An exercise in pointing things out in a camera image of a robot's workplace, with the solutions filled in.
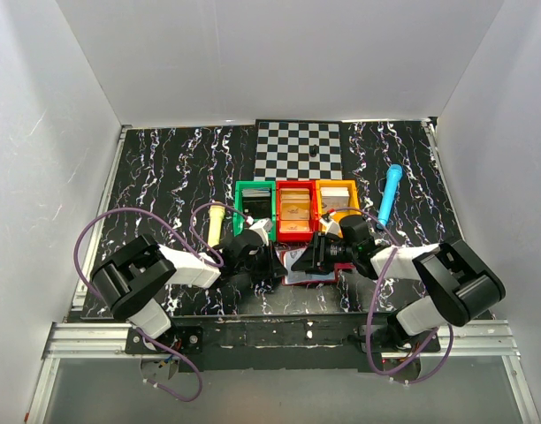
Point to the cream toy microphone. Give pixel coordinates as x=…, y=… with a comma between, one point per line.
x=216, y=215

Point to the checkered chessboard mat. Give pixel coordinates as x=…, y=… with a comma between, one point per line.
x=282, y=150

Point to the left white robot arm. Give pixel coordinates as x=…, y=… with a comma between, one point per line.
x=129, y=279

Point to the green plastic bin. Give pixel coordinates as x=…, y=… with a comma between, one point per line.
x=248, y=184

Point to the yellow plastic bin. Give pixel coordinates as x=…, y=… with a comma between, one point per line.
x=354, y=203

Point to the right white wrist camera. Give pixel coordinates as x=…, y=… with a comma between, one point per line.
x=329, y=224

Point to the dark cards in green bin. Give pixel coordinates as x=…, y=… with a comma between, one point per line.
x=257, y=202

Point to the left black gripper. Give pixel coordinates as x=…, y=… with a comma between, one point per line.
x=273, y=264

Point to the white cards in yellow bin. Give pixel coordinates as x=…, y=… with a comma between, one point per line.
x=334, y=197

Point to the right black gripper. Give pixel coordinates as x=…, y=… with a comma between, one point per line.
x=314, y=256

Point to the red leather card holder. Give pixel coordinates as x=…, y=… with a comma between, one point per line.
x=288, y=257

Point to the red plastic bin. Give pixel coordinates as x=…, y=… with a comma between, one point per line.
x=298, y=237

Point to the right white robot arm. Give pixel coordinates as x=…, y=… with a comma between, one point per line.
x=459, y=285

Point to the blue toy microphone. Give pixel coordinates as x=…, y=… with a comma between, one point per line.
x=392, y=181

